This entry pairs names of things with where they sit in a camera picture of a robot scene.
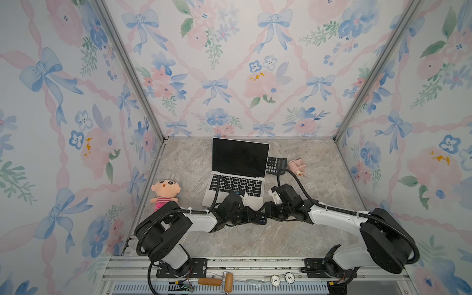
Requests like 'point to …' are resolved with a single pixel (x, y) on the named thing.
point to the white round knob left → (275, 280)
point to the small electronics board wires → (185, 284)
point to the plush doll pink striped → (166, 190)
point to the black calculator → (275, 165)
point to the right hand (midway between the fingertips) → (261, 213)
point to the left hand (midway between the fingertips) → (260, 216)
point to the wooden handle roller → (228, 282)
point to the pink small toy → (298, 166)
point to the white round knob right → (289, 278)
